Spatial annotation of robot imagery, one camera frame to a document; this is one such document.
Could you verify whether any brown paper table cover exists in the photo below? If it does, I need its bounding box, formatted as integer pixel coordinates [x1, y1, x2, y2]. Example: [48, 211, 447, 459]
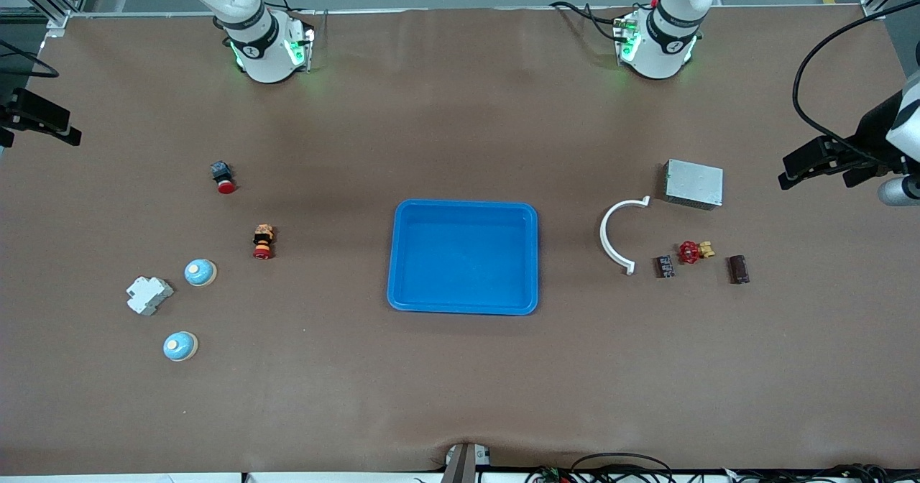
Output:
[0, 5, 920, 478]

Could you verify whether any grey metal power supply box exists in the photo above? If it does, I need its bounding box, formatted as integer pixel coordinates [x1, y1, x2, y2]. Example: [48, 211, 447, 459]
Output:
[663, 159, 725, 211]

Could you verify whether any black cable bundle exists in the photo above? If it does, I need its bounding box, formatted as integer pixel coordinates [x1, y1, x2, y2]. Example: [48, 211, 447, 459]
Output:
[733, 463, 920, 483]

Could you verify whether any white curved plastic clamp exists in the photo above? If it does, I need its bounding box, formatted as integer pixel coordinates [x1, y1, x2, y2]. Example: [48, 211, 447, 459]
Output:
[599, 195, 651, 276]

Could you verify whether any red valve with brass fitting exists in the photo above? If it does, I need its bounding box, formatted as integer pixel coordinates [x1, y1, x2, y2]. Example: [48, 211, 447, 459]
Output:
[678, 240, 716, 265]

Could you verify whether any light blue call bell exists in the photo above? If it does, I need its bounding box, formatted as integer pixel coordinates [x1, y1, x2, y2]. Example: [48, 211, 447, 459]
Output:
[163, 331, 199, 362]
[184, 259, 218, 288]

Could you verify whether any black cable loop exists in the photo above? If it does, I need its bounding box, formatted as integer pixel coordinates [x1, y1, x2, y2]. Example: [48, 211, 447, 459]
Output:
[571, 453, 674, 483]

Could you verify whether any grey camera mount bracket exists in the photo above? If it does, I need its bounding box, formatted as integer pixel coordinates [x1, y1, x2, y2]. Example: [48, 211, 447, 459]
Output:
[442, 442, 491, 483]

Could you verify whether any blue plastic tray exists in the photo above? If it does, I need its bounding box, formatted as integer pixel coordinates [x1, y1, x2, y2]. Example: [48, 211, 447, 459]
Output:
[387, 199, 540, 316]

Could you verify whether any black left base cable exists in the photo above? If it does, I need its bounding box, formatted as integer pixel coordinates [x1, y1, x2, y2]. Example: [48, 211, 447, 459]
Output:
[550, 0, 626, 42]

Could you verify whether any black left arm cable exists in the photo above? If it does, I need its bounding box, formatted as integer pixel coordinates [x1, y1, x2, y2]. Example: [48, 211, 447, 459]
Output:
[793, 0, 920, 155]

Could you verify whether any red button with black base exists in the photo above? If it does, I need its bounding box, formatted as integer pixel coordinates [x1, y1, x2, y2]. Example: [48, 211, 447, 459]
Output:
[210, 161, 237, 195]

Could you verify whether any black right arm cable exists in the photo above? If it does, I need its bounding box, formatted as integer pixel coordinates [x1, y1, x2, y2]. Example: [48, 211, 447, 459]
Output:
[0, 37, 60, 79]

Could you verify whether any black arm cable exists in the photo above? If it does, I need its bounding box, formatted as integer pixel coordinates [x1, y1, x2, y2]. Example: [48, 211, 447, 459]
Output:
[0, 37, 60, 79]
[793, 0, 920, 155]

